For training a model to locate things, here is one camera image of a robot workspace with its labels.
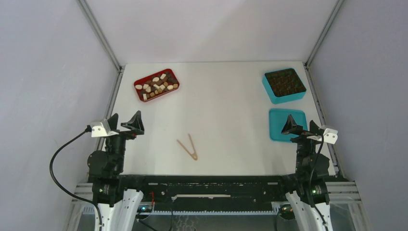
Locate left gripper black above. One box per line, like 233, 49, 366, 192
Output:
106, 110, 144, 171

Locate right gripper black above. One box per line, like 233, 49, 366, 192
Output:
280, 114, 323, 173

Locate red chocolate tray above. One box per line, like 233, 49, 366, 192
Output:
133, 68, 180, 102

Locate teal chocolate box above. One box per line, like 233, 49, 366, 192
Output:
262, 68, 306, 104

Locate wooden tongs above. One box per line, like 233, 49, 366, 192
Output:
177, 133, 199, 161

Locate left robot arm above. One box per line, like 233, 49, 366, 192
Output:
87, 111, 151, 231

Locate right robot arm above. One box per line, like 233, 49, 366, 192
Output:
278, 115, 333, 231

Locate teal box lid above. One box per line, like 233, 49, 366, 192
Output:
268, 108, 308, 143

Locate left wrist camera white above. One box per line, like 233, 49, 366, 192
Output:
90, 118, 119, 138

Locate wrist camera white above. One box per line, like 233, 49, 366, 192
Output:
307, 126, 338, 144
90, 118, 119, 138

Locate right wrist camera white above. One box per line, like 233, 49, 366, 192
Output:
307, 126, 338, 144

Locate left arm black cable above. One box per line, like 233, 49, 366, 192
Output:
49, 127, 102, 231

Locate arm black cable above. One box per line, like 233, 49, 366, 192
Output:
49, 127, 102, 231
307, 134, 329, 231

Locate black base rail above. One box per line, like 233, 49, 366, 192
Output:
121, 175, 310, 212

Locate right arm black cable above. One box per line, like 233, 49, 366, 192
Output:
307, 134, 329, 231

